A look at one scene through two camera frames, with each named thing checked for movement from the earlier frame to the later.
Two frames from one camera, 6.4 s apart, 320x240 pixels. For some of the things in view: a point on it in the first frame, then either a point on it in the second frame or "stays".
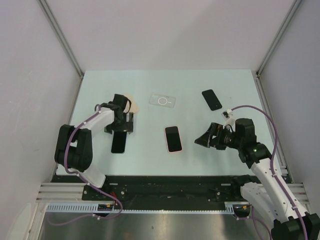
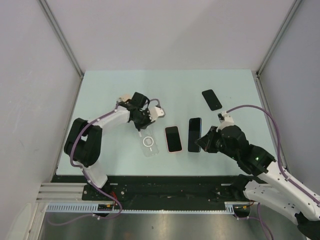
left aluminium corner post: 65,44 stays
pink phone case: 173,139 stays
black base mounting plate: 160,189 stays
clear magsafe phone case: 162,101 to 150,146
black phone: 211,99 stays
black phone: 118,143 to 194,133
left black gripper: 126,126 to 140,126
